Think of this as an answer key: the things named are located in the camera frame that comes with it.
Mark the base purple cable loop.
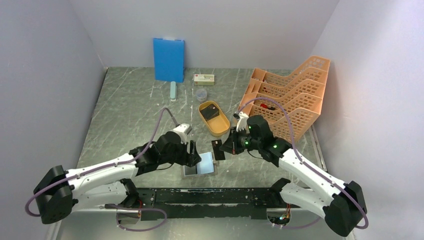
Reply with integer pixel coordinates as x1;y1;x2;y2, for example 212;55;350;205
115;207;168;232

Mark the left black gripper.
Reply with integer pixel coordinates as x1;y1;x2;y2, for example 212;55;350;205
159;138;202;167

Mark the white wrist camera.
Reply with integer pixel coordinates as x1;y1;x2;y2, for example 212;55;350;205
233;111;249;132
173;123;192;136

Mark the small white red box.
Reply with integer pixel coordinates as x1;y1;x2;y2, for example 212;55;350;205
193;74;215;86

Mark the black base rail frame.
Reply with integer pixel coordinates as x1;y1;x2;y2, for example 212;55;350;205
122;187;287;221

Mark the beige card holder wallet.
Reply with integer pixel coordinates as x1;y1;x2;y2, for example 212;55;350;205
181;152;219;179

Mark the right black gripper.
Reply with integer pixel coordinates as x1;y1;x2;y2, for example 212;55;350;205
219;125;262;155

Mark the orange plastic file organizer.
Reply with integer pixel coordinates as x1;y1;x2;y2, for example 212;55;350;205
238;55;331;142

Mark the small clear round container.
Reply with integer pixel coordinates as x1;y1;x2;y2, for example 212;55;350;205
195;89;208;103

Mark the red black item in organizer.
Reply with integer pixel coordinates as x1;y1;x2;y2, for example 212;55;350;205
260;103;276;111

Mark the blue board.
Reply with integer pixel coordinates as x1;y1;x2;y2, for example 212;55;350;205
152;38;185;83

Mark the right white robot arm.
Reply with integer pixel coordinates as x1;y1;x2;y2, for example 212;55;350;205
220;111;367;237

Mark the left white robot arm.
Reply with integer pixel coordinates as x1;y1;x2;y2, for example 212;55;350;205
25;131;201;225

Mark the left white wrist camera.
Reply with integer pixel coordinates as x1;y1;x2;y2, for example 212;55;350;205
173;123;192;136

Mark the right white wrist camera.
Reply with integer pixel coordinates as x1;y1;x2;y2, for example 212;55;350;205
233;111;249;132

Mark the black VIP card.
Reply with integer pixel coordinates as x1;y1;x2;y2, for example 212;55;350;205
183;166;198;177
211;139;226;161

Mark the light blue eraser bar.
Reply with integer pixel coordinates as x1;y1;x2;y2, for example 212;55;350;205
169;81;177;102

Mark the yellow oval tray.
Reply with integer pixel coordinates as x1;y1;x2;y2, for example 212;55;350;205
198;100;230;137

